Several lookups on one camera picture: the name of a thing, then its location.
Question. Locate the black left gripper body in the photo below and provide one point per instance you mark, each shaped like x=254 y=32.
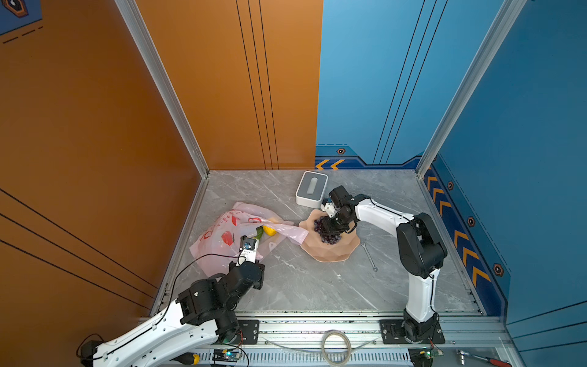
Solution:
x=260 y=284

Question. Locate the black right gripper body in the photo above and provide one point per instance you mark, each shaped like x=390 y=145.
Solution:
x=335 y=224

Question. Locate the pink plastic bag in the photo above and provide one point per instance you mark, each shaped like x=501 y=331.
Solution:
x=218 y=245

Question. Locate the orange green papaya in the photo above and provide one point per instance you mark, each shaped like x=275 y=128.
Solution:
x=259 y=232

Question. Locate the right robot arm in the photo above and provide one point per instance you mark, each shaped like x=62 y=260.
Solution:
x=421 y=251

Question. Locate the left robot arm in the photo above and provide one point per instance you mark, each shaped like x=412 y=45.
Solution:
x=201 y=315

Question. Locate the beige fruit plate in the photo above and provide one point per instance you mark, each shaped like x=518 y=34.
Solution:
x=324 y=252

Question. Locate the white grey tissue box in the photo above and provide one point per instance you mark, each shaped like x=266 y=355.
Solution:
x=311 y=189

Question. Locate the green circuit board left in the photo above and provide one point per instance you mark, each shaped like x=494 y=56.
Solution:
x=226 y=357

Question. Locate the green circuit board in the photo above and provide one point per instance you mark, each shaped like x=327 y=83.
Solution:
x=424 y=357
x=226 y=357

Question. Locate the black yellow screwdriver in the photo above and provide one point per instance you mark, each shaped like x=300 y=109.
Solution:
x=188 y=359

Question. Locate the green circuit board right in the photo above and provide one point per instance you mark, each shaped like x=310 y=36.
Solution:
x=424 y=357

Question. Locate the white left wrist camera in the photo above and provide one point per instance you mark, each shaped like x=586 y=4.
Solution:
x=248 y=250

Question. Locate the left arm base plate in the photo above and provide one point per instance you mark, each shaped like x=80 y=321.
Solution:
x=247 y=333

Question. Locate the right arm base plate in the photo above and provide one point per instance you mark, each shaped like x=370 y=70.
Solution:
x=412 y=332

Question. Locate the aluminium front rail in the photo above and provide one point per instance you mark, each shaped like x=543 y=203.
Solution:
x=311 y=330

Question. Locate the red handled screwdriver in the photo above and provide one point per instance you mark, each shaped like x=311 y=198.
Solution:
x=463 y=355

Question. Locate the right aluminium corner post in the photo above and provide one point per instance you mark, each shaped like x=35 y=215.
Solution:
x=493 y=40

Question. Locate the aluminium corner post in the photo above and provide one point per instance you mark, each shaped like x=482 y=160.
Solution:
x=493 y=40
x=142 y=38

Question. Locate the left aluminium corner post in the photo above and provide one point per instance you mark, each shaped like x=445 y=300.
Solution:
x=142 y=38

